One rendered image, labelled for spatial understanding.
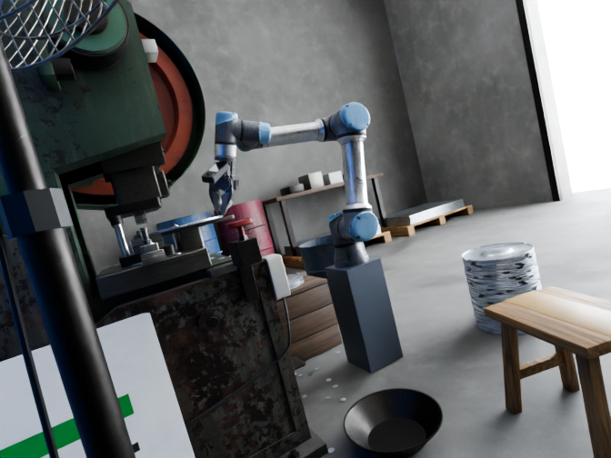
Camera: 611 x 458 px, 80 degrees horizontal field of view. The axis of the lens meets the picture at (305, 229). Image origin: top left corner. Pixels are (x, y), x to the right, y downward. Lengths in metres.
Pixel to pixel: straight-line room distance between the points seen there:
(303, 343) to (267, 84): 4.11
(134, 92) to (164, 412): 0.87
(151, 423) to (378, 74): 5.97
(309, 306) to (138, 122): 1.15
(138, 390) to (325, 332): 1.08
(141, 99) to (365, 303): 1.09
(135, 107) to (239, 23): 4.50
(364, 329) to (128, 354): 0.91
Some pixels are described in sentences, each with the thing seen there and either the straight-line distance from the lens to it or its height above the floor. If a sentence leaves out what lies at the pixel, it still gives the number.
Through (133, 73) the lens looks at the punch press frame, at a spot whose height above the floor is 1.24.
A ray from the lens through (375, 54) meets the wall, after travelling 6.57.
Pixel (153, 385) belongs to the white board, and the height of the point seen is 0.41.
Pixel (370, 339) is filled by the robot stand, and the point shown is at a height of 0.14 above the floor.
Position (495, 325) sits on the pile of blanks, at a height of 0.04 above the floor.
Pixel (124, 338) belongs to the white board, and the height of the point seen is 0.54.
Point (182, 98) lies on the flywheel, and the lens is 1.79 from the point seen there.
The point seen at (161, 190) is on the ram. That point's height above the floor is 0.91.
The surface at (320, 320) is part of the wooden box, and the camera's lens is 1.90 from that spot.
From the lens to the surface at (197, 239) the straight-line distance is 1.30.
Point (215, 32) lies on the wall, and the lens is 5.45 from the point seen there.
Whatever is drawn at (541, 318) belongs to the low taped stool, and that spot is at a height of 0.33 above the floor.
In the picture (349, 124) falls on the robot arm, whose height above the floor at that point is 1.00.
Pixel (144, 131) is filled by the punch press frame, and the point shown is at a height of 1.07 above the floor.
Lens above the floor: 0.78
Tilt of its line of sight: 5 degrees down
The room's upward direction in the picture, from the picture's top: 14 degrees counter-clockwise
